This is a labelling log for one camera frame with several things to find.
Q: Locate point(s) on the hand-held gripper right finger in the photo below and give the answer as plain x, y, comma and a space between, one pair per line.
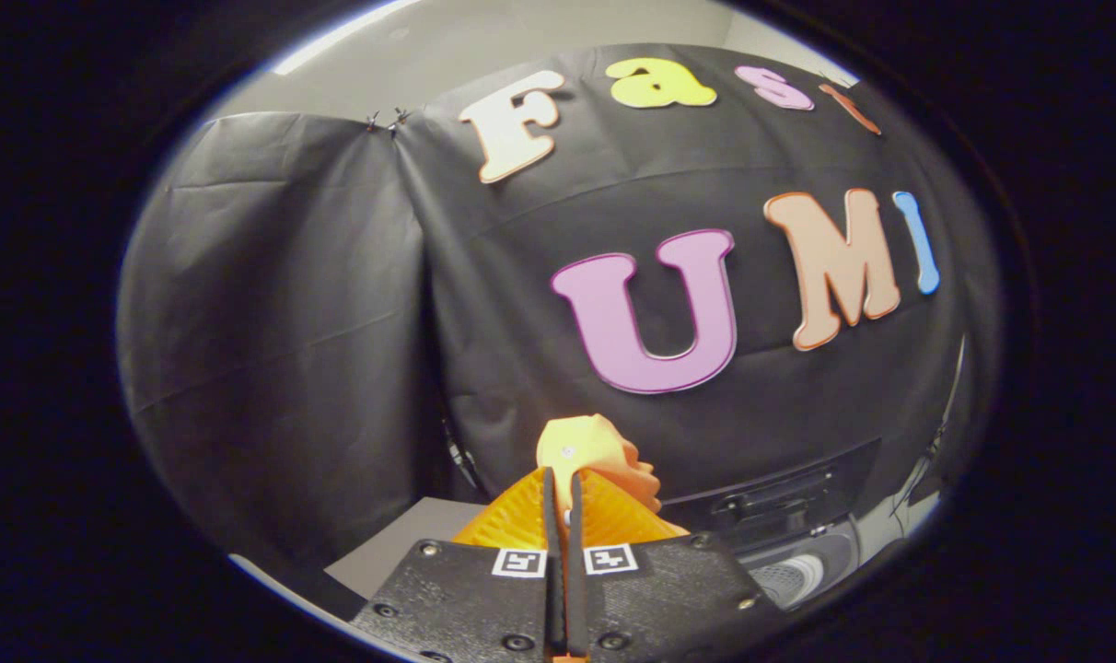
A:
576, 589

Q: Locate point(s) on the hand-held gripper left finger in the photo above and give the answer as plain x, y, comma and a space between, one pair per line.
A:
552, 589

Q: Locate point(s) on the orange cloth garment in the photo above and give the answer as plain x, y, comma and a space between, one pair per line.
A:
595, 447

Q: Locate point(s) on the white cabinet with dark top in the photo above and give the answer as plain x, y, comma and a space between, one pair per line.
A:
401, 543

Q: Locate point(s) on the black backdrop cloth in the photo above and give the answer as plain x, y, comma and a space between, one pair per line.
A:
291, 276

